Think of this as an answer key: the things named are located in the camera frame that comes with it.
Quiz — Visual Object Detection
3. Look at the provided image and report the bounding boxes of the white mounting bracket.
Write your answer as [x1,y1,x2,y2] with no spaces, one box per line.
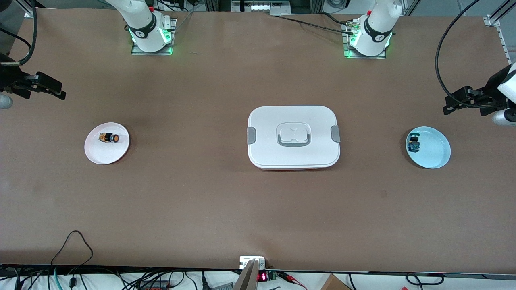
[239,256,266,269]

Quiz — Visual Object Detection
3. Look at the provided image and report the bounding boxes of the aluminium profile bar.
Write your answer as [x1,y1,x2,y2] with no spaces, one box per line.
[232,259,259,290]

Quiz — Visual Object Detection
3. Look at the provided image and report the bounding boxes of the flat black cable loop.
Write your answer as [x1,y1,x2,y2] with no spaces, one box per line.
[405,273,445,286]

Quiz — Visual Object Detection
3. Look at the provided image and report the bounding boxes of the aluminium frame corner profile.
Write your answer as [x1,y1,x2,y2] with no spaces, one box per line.
[15,0,37,19]
[483,0,516,27]

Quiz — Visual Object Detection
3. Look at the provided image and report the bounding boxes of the red black test leads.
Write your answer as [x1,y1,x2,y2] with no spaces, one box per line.
[278,272,309,290]

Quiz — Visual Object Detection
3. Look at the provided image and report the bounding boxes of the brown cardboard box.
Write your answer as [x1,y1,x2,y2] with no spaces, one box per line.
[320,274,351,290]

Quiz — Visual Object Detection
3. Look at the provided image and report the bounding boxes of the white power strip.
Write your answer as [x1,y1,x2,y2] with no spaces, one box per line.
[232,0,291,16]

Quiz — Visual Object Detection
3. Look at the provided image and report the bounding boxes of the light blue round plate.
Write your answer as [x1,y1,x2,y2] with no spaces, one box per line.
[405,126,452,169]

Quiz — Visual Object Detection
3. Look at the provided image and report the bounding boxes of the thin black looped cable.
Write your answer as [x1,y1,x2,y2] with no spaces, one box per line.
[50,230,94,267]

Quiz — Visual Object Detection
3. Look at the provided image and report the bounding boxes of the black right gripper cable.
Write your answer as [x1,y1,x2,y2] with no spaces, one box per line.
[18,0,39,66]

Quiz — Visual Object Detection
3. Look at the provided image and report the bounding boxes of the white round plate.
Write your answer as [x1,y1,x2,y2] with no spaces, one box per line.
[84,122,130,165]

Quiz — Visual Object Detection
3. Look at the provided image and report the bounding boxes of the white lidded lunch box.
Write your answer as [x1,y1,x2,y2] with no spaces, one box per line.
[247,105,341,170]

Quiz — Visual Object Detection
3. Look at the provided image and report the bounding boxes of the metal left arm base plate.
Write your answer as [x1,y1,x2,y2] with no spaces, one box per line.
[342,20,387,60]

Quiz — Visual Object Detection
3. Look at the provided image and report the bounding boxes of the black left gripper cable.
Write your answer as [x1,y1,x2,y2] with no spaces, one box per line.
[435,0,500,109]

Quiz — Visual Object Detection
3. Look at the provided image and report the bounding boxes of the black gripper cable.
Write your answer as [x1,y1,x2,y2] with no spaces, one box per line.
[18,0,39,66]
[435,0,500,109]

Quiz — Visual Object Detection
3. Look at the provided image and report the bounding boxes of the black base power cable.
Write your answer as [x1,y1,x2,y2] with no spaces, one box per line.
[274,14,356,36]

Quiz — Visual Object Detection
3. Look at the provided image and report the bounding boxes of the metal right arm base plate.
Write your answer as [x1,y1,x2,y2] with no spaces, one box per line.
[131,18,178,56]

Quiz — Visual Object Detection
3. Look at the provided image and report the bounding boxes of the perforated metal strip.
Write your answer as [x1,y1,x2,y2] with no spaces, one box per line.
[497,24,513,65]

